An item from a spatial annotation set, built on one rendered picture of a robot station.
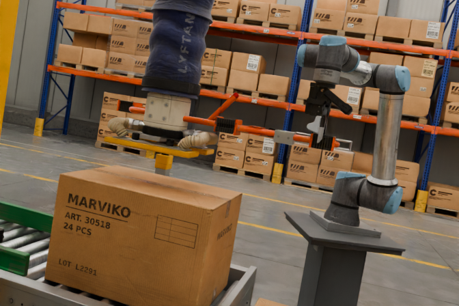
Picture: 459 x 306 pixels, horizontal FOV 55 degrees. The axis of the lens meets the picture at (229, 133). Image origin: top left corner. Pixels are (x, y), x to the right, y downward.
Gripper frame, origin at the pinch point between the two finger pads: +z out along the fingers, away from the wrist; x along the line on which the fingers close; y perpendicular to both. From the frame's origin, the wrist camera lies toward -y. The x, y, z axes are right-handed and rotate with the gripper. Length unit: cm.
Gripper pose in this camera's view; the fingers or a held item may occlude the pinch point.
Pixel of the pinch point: (321, 140)
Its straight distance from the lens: 158.0
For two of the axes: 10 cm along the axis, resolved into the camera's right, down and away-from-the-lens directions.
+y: -9.5, -1.7, 2.7
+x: -2.8, 0.0, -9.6
